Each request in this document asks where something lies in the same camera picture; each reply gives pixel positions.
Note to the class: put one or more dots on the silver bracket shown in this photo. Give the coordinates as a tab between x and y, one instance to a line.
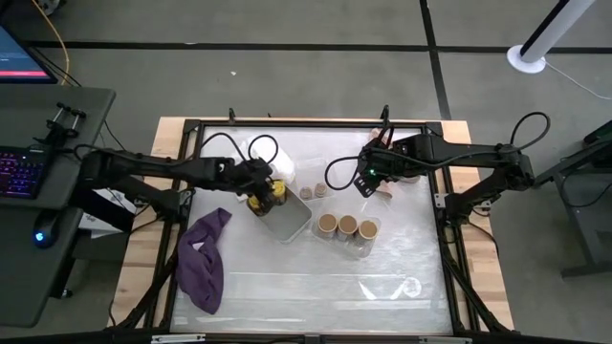
177	338

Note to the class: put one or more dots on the computer monitor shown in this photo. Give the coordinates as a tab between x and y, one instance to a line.
19	57

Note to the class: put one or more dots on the backlit black keyboard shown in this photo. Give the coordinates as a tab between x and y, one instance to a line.
19	174

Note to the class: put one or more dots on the white pole with round base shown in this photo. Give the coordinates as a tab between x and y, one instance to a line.
526	59

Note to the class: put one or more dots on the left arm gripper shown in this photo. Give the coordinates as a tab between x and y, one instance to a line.
253	177

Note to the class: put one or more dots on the purple cloth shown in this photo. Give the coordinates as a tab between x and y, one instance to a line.
201	267

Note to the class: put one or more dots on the white cardboard box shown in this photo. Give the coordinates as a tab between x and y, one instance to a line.
100	224

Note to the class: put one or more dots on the white cloth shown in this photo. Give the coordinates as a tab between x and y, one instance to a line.
282	165

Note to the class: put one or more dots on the black computer mouse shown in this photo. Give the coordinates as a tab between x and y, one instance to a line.
46	229

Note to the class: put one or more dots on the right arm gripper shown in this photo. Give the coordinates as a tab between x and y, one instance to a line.
385	157

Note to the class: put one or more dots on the pink cloth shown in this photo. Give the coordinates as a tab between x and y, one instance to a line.
385	192

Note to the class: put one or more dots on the black table frame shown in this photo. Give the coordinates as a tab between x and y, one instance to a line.
444	267

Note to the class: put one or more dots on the small brown cap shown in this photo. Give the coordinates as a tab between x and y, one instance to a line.
321	189

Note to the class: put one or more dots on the black metal stand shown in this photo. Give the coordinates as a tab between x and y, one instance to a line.
588	224

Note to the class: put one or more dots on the dark grey desk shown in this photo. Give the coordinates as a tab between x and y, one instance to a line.
28	277

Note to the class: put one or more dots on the black clamp stand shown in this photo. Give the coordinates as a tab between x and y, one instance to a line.
59	129

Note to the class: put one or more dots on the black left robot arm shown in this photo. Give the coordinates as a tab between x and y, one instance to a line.
143	165

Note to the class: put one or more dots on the tan-lid spice jar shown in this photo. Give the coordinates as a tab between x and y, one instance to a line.
367	228
327	222

